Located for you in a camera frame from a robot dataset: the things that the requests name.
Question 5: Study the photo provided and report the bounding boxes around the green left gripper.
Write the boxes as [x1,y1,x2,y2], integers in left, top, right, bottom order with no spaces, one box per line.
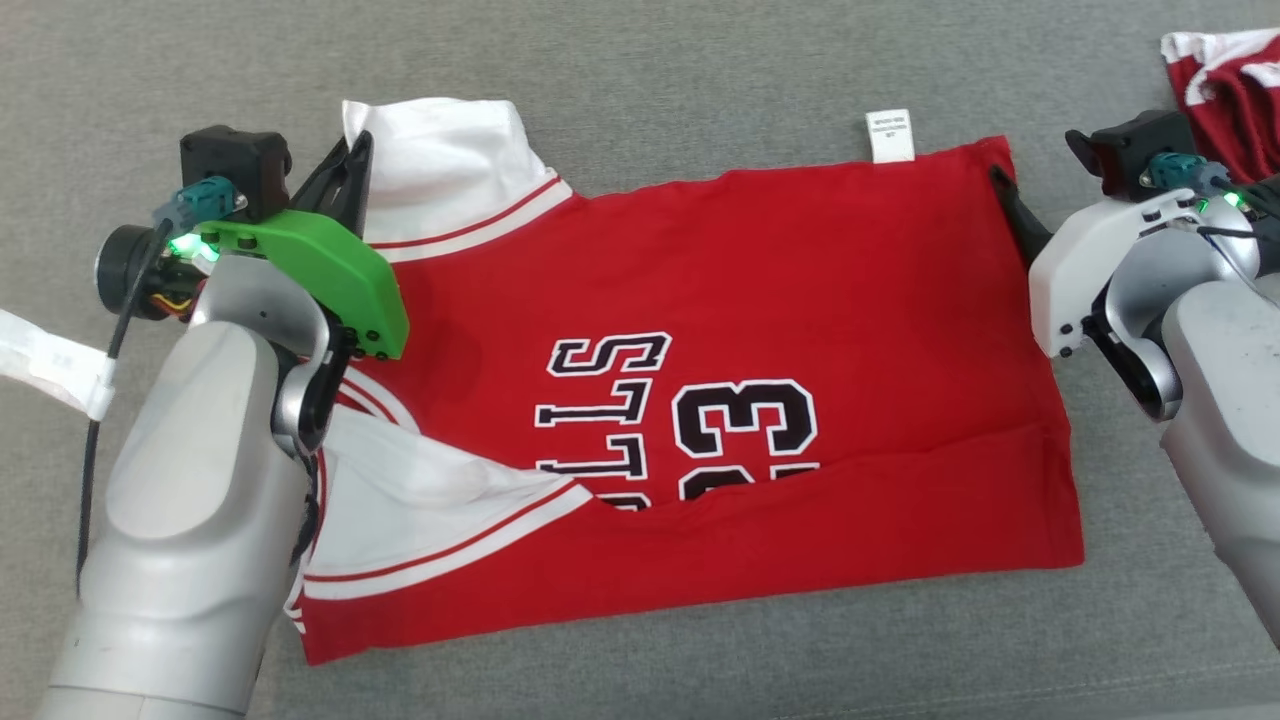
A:
[195,130,411,361]

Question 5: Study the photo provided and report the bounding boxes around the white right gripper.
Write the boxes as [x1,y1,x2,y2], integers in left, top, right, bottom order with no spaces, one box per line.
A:
[988,165,1241,359]

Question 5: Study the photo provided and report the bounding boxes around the red basketball jersey white sleeves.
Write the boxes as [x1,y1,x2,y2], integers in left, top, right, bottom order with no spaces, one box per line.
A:
[285,97,1086,666]

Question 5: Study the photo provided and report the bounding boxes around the red shorts with white trim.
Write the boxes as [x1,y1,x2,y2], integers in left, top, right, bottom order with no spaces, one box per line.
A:
[1160,28,1280,181]

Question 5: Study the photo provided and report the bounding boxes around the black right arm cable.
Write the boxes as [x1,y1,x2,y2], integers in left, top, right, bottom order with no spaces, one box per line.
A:
[1195,180,1280,246]

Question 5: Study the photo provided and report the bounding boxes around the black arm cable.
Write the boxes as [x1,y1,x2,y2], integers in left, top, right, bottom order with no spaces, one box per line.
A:
[1195,180,1280,246]
[75,220,176,601]

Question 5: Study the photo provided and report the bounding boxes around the white cable tag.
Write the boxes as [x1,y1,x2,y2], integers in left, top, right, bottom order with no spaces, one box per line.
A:
[0,308,116,421]

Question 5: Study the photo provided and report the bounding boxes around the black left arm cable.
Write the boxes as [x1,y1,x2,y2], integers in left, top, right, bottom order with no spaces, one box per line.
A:
[75,220,176,601]

